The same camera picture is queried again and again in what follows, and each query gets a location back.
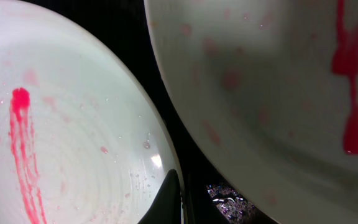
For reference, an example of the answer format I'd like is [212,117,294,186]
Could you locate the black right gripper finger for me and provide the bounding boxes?
[139,169,181,224]

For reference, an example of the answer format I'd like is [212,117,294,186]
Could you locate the yellow plate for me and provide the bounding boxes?
[0,1,182,224]

